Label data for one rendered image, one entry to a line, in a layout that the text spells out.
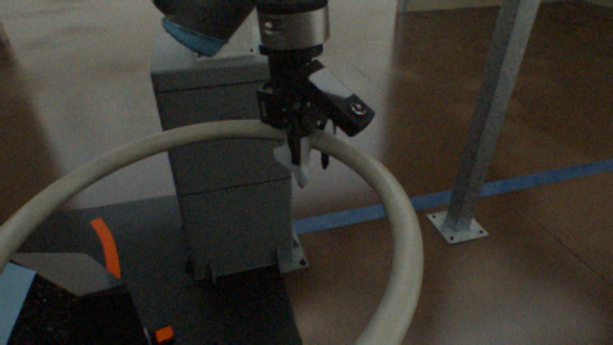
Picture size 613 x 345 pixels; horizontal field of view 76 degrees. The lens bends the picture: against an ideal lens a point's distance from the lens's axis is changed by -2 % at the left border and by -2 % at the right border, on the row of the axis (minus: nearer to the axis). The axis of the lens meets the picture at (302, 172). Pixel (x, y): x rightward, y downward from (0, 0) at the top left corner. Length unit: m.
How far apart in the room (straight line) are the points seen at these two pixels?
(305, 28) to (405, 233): 0.26
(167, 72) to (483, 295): 1.35
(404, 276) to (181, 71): 0.93
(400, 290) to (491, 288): 1.39
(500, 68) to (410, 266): 1.23
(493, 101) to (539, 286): 0.75
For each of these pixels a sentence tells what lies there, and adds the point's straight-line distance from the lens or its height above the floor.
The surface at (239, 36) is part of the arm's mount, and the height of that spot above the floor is 0.91.
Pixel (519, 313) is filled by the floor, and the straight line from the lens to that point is 1.71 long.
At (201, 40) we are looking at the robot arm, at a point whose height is 1.07.
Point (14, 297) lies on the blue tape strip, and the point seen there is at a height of 0.80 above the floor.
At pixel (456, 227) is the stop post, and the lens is 1.91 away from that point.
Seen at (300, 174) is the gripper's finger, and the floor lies 0.90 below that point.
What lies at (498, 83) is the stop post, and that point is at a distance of 1.58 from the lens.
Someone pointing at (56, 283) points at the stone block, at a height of 0.76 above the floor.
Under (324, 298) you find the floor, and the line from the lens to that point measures 1.56.
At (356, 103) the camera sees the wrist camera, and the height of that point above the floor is 1.02.
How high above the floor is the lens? 1.23
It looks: 34 degrees down
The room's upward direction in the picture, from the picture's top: straight up
